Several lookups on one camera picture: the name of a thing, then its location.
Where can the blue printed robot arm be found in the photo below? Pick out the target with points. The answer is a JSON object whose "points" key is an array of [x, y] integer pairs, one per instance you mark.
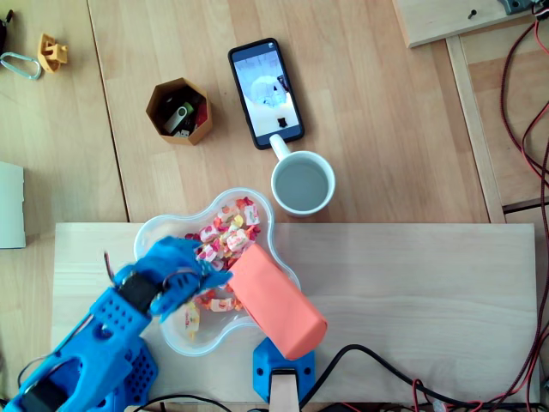
{"points": [[107, 335]]}

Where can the white orange wrapped candy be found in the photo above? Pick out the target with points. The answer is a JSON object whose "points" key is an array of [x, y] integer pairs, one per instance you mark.
{"points": [[221, 305], [226, 211]]}

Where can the white pink wrapped candy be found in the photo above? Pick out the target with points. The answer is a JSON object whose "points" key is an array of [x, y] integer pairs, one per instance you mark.
{"points": [[251, 213], [236, 241], [208, 234]]}

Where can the clear Haribo candy tub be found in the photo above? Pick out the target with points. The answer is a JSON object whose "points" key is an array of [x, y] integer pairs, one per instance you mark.
{"points": [[158, 232]]}

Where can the white yellow wrapped candy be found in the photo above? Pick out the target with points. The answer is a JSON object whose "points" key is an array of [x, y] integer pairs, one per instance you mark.
{"points": [[192, 319]]}

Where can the orange rectangular ramp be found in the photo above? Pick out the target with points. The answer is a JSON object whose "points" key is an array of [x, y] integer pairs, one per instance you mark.
{"points": [[279, 300]]}

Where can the ochre hexagonal printed container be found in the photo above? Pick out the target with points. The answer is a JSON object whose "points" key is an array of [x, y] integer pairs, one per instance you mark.
{"points": [[199, 135]]}

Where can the small white connector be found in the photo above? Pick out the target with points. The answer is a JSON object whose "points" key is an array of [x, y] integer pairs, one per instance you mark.
{"points": [[182, 133]]}

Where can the white ceramic mug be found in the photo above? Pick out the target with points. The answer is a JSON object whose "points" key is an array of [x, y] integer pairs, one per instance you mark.
{"points": [[302, 184]]}

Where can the small red item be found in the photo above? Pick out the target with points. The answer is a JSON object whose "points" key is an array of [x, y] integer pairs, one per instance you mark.
{"points": [[201, 116]]}

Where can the black smartphone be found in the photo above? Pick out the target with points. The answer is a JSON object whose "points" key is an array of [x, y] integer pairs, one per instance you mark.
{"points": [[266, 94]]}

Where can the orange printed boat model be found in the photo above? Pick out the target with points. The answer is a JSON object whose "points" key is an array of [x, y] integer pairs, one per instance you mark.
{"points": [[51, 53]]}

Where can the silver carabiner clip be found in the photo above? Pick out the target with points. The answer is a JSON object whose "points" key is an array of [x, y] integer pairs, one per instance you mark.
{"points": [[21, 57]]}

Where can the small wooden board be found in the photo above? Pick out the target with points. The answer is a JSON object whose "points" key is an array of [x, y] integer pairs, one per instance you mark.
{"points": [[450, 21]]}

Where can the black screw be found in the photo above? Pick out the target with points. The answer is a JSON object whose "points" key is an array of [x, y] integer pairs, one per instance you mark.
{"points": [[473, 13]]}

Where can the blue printed post base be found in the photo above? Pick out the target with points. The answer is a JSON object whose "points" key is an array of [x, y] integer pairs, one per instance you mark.
{"points": [[263, 373]]}

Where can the grey metal bracket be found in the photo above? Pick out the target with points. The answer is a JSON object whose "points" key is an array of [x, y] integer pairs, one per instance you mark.
{"points": [[514, 5]]}

